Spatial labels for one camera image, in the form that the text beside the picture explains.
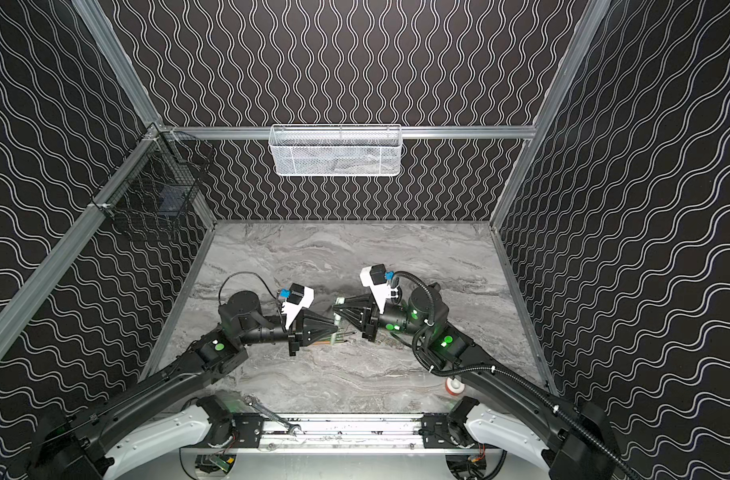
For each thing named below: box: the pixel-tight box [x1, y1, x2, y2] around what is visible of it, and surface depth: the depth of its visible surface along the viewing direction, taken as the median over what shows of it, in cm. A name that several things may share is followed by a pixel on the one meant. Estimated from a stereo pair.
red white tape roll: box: [445, 377, 465, 396], surface depth 81 cm
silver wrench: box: [244, 394, 306, 436], surface depth 79 cm
